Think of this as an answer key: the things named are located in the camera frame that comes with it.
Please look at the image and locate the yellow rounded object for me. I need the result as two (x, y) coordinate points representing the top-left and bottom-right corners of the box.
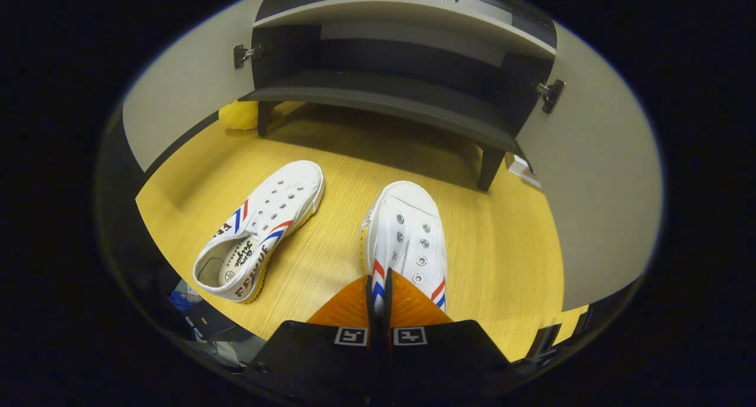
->
(219, 100), (260, 131)

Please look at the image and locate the white cabinet door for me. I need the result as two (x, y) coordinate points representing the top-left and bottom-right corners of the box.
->
(517, 20), (663, 313)
(122, 0), (278, 172)

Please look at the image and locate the white and grey shoe cabinet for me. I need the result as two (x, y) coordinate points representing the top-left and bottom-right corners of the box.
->
(239, 0), (559, 192)

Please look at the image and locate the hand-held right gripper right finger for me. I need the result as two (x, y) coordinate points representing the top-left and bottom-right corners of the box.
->
(384, 269), (514, 399)

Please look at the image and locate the metal door hinge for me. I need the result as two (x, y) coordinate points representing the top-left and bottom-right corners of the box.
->
(535, 79), (566, 114)
(233, 43), (263, 70)

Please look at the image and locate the small white box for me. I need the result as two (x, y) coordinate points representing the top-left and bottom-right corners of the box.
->
(507, 154), (541, 189)

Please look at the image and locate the white canvas shoe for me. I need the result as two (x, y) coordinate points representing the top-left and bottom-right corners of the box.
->
(193, 160), (325, 303)
(360, 181), (448, 313)

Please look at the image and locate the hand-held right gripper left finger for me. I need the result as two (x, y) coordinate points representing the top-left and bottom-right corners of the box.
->
(242, 274), (379, 399)

